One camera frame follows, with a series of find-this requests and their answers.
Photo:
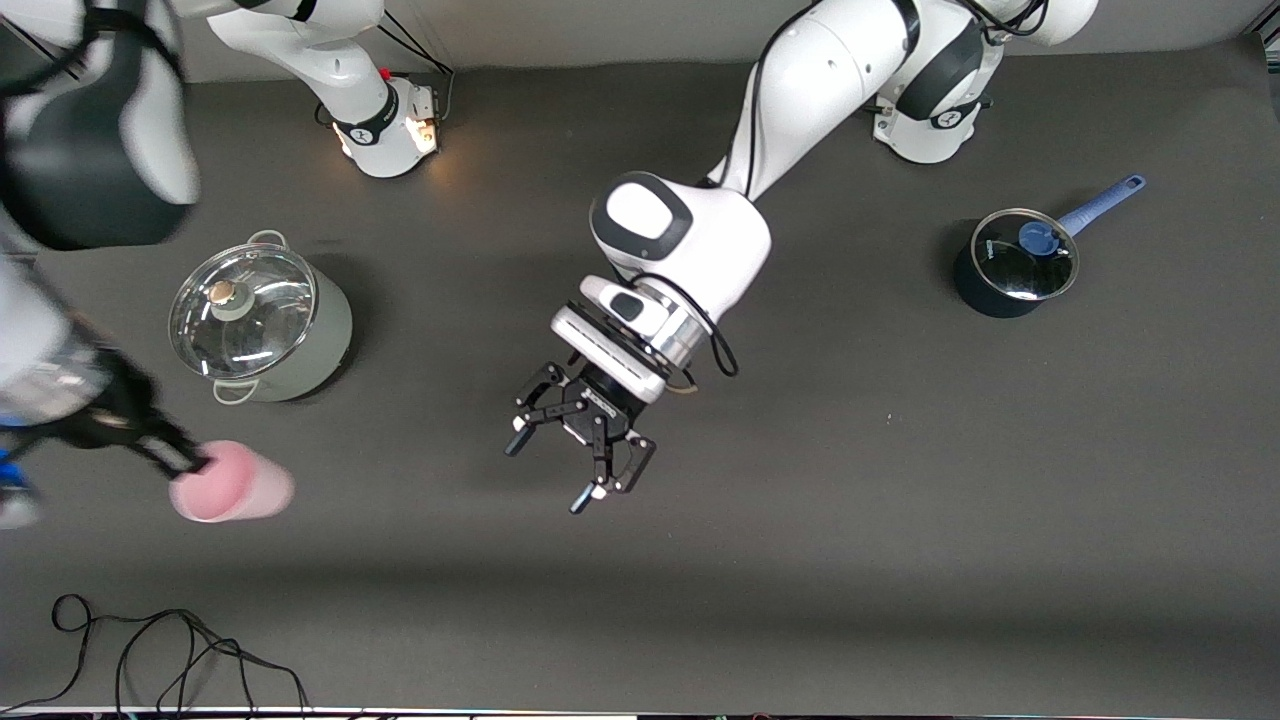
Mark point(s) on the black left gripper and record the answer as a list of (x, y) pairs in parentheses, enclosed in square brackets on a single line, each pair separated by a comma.
[(606, 391)]

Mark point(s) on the dark blue saucepan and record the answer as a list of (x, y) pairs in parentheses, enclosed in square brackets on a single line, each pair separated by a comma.
[(975, 298)]

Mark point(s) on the pink plastic cup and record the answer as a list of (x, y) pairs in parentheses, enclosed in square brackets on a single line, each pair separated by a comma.
[(240, 485)]

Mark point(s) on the glass lid with blue knob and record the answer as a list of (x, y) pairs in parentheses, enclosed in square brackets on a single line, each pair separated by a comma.
[(1010, 270)]

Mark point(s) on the dark grey table mat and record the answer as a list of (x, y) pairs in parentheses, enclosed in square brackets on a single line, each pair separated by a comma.
[(640, 580)]

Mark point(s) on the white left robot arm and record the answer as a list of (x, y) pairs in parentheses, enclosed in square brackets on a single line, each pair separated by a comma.
[(720, 240)]

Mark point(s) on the grey green stockpot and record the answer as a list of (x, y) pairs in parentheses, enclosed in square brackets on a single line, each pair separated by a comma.
[(320, 350)]

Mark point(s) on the grey metal frame rail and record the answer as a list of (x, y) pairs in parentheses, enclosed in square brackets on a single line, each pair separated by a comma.
[(1270, 40)]

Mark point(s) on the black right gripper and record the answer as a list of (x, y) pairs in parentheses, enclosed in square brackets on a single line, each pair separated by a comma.
[(128, 408)]

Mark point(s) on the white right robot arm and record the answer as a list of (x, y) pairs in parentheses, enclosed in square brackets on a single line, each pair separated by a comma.
[(380, 140)]

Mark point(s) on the glass lid with tan knob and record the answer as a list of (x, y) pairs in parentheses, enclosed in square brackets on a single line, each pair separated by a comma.
[(260, 320)]

